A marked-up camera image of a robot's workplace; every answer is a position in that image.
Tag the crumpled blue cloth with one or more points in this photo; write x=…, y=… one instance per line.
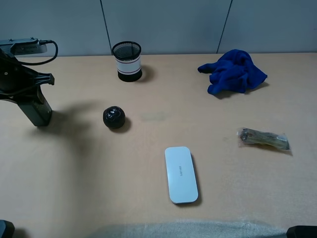
x=234, y=71

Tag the black right robot base part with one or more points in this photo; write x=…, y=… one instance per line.
x=302, y=232

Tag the white rectangular case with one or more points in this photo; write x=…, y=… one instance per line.
x=182, y=184

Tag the black left robot base part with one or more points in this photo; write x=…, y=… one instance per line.
x=6, y=229

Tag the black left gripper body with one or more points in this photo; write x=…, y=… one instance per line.
x=17, y=82

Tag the clear plastic wrapped packet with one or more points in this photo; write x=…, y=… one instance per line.
x=249, y=136

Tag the grey cloth at table edge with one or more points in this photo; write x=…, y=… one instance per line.
x=191, y=229

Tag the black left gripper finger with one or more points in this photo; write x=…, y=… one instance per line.
x=44, y=78

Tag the black round ball object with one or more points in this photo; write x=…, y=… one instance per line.
x=114, y=117

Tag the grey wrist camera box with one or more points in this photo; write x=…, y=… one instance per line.
x=27, y=46

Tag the dark pump dispenser bottle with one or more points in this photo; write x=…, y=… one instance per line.
x=35, y=106

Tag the black mesh pen holder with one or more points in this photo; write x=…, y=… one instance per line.
x=128, y=60

